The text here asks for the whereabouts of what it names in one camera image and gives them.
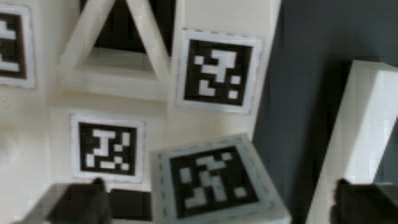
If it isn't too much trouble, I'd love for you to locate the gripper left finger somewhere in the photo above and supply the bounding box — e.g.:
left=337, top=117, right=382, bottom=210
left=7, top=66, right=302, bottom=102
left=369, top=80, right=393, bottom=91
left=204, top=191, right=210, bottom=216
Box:
left=46, top=178, right=153, bottom=224

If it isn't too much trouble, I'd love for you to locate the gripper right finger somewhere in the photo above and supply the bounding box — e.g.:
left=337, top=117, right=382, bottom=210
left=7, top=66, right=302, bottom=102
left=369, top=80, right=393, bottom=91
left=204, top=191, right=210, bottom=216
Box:
left=332, top=179, right=398, bottom=224

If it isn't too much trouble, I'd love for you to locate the white chair backrest frame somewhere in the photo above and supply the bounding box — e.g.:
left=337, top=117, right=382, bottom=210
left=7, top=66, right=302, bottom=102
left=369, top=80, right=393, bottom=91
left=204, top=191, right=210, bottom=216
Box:
left=0, top=0, right=284, bottom=224

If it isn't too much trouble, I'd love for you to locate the white U-shaped obstacle fence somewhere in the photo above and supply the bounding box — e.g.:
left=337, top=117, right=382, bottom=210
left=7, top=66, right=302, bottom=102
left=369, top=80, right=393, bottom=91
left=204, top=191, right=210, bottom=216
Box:
left=305, top=60, right=398, bottom=224

